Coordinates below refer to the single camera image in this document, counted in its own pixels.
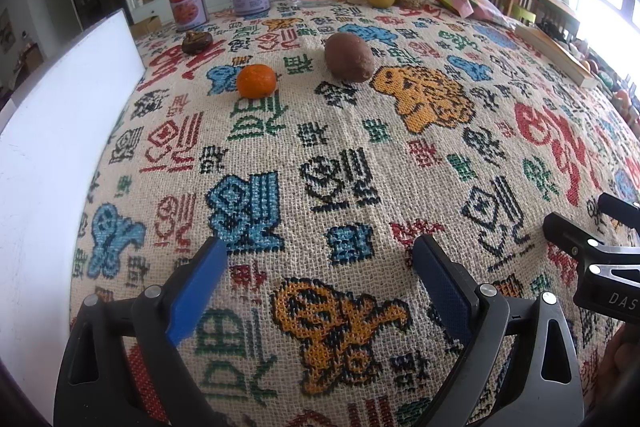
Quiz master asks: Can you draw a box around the pink snack bag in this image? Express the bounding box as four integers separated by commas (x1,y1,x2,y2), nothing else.
427,0,507,26

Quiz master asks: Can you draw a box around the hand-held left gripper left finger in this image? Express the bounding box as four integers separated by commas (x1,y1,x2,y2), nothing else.
54,236,229,427

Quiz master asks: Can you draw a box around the dark brown round fruit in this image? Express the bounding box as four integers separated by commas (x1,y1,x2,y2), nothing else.
181,31,213,55

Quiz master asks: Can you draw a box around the woven printed blanket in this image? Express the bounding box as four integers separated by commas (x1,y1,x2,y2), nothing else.
70,0,640,427

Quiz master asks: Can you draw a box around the brown oval fruit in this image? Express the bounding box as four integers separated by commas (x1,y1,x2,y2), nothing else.
325,33,375,82

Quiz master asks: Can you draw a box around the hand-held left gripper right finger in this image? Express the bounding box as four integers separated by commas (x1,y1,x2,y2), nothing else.
411,234,586,427

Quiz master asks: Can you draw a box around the cardboard box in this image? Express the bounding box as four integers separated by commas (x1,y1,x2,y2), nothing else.
130,16,164,40

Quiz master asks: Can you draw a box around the person's right hand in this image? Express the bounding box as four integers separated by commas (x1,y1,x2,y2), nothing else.
599,324,640,403

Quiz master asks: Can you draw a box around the white storage box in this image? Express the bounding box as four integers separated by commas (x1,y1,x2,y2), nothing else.
0,8,147,410

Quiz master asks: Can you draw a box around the orange tangerine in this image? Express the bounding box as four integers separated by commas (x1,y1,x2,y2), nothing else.
236,64,277,99

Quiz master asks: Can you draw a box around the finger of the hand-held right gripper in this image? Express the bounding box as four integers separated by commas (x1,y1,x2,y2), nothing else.
597,193,640,222
542,212,640,269

